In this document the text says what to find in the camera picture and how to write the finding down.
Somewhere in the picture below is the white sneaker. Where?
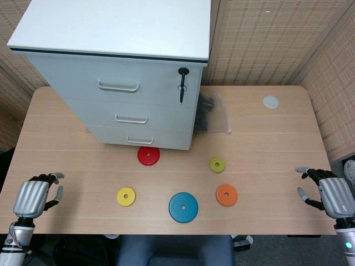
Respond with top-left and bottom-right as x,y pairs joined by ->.
343,159 -> 355,192

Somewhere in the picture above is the grey round table cap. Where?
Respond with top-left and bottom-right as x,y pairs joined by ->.
262,95 -> 280,109

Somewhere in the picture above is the blue chair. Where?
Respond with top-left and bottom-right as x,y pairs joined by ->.
115,234 -> 236,266

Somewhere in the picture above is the black key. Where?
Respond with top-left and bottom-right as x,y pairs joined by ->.
177,67 -> 190,105

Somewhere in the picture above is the orange disc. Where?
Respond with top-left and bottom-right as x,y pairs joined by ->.
215,184 -> 239,207

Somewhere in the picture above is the olive green disc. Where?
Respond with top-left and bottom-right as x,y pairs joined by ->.
209,157 -> 226,174

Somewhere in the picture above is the white drawer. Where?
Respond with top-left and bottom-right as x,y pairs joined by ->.
85,125 -> 193,151
22,52 -> 204,109
63,97 -> 196,133

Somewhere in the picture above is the clear plastic bag with parts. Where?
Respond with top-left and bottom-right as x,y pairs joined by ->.
193,92 -> 232,134

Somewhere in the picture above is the wooden table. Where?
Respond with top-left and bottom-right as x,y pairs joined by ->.
0,85 -> 348,236

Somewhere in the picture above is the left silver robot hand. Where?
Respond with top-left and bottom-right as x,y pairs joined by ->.
13,172 -> 65,219

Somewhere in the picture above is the white three-drawer cabinet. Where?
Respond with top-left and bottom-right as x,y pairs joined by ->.
7,0 -> 212,151

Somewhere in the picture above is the red disc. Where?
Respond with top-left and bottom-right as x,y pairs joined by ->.
137,146 -> 161,167

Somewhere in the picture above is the blue disc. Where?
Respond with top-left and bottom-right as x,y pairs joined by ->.
168,192 -> 200,223

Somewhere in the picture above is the white top drawer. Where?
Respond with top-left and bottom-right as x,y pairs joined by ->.
22,52 -> 204,109

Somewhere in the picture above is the white bottom drawer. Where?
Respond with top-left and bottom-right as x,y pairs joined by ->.
85,125 -> 193,151

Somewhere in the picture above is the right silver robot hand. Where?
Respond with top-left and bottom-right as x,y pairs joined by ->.
294,166 -> 355,219

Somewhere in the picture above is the white middle drawer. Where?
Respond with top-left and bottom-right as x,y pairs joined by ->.
63,97 -> 196,133

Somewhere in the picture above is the yellow disc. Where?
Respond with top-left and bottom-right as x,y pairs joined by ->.
116,187 -> 137,207

